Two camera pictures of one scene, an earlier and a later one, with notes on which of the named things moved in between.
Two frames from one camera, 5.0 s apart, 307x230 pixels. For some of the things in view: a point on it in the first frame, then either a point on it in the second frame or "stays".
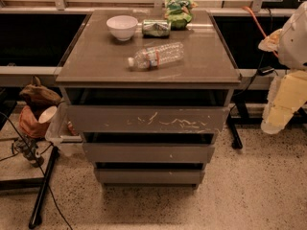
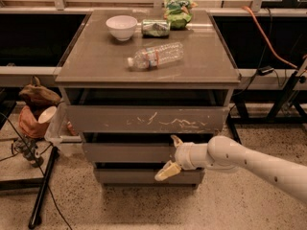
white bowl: [122, 27] stays
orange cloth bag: [32, 126] stays
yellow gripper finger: [271, 42] → [177, 141]
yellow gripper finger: [288, 93] → [170, 170]
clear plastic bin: [59, 132] stays
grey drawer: [148, 152] stays
